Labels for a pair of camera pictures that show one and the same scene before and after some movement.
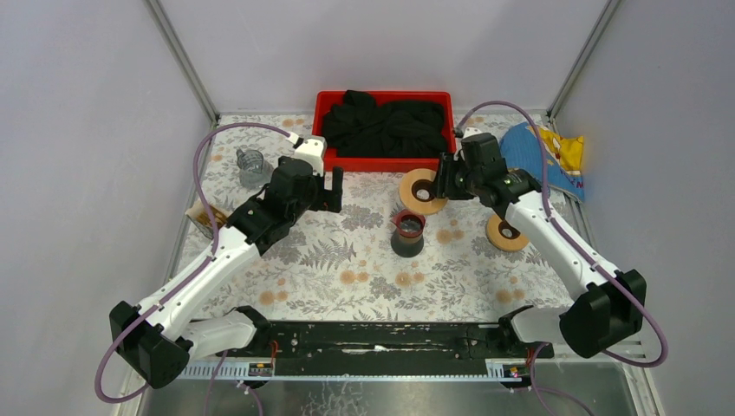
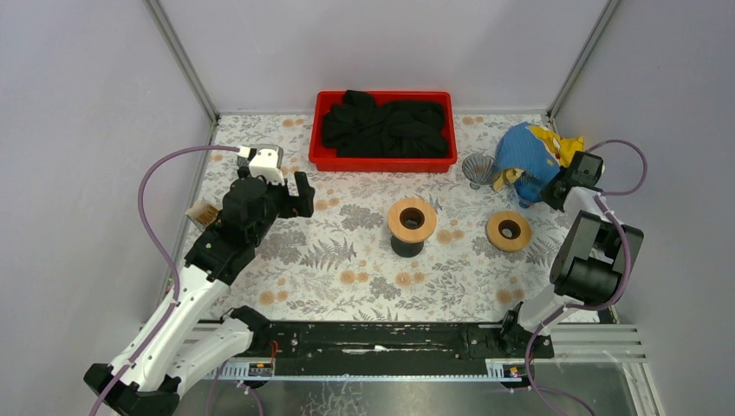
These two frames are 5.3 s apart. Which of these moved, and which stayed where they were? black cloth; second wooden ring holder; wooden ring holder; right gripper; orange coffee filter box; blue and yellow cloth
Moved: wooden ring holder; right gripper
Stayed: black cloth; blue and yellow cloth; orange coffee filter box; second wooden ring holder
